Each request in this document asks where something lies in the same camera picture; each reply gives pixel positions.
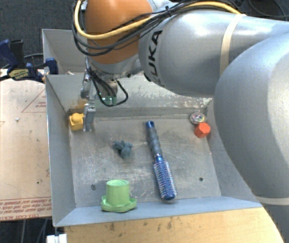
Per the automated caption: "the green flanged cup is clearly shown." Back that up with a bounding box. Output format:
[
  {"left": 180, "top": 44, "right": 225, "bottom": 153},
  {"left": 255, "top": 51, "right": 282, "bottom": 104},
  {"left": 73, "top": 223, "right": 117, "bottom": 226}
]
[{"left": 100, "top": 179, "right": 138, "bottom": 213}]

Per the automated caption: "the dark grey-blue toy animal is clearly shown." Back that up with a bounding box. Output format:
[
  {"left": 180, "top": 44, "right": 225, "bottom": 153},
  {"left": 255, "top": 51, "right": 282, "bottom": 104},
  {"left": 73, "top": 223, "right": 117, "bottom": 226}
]
[{"left": 112, "top": 140, "right": 134, "bottom": 159}]

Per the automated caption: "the yellow toy figure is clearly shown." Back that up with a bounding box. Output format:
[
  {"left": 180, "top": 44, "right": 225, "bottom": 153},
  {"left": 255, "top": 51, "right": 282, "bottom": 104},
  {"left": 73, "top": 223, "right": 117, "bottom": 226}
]
[{"left": 68, "top": 112, "right": 85, "bottom": 132}]

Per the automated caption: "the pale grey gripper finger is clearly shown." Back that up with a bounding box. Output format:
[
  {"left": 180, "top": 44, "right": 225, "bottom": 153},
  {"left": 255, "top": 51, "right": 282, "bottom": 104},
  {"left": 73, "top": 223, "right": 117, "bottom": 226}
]
[
  {"left": 83, "top": 103, "right": 89, "bottom": 133},
  {"left": 88, "top": 104, "right": 97, "bottom": 132}
]

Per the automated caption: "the orange hexagonal block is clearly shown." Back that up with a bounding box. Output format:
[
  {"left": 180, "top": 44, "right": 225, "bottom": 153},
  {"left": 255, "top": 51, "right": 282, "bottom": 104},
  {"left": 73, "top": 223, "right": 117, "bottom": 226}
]
[{"left": 193, "top": 122, "right": 212, "bottom": 139}]

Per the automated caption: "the blue round hairbrush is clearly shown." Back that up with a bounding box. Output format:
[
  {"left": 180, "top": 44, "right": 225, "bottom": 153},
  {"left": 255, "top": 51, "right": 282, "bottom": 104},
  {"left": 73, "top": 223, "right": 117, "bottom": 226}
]
[{"left": 145, "top": 120, "right": 178, "bottom": 201}]

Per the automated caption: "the round shiny metal disc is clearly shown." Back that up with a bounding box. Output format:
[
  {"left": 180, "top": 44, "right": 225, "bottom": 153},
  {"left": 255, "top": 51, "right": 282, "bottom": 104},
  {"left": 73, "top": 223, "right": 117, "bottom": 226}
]
[{"left": 190, "top": 111, "right": 208, "bottom": 126}]

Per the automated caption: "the brown cardboard board red print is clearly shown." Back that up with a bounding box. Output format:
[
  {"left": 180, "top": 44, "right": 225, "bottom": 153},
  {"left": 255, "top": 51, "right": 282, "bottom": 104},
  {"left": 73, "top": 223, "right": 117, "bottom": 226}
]
[{"left": 0, "top": 68, "right": 53, "bottom": 222}]

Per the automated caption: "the grey metal bin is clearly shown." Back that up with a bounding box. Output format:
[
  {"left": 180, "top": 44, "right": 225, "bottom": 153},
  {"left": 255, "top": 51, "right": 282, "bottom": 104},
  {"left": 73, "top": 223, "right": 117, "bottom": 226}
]
[{"left": 42, "top": 28, "right": 263, "bottom": 228}]

